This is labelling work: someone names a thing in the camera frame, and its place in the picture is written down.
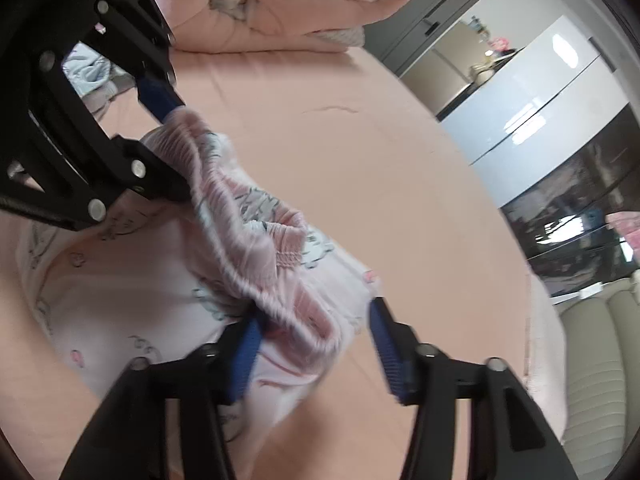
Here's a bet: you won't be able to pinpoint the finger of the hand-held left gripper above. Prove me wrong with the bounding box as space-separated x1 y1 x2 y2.
80 0 187 123
0 46 192 232

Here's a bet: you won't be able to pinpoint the dark glass cabinet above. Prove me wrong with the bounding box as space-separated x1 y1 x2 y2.
500 102 640 296

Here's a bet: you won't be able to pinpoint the grey wardrobe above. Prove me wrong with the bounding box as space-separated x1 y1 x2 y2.
362 0 501 78

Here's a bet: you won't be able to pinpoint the pink cartoon print pants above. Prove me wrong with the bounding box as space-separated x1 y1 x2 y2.
15 107 386 441

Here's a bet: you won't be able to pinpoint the white glossy cabinet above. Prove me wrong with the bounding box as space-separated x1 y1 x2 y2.
437 15 631 167

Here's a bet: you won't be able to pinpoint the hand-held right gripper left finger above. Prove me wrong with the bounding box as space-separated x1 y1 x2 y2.
59 317 264 480

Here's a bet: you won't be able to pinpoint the padded headboard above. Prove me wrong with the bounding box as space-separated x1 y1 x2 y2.
557 270 640 466

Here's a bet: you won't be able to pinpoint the light blue garment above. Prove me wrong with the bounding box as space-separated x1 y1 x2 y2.
62 42 138 116

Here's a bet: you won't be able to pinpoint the bed with pink sheet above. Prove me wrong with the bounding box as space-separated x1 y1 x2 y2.
0 45 566 480

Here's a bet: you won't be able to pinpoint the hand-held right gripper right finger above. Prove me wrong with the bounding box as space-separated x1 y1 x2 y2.
368 297 582 480

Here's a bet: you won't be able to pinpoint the rolled pink quilt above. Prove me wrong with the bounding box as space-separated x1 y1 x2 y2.
167 0 416 56

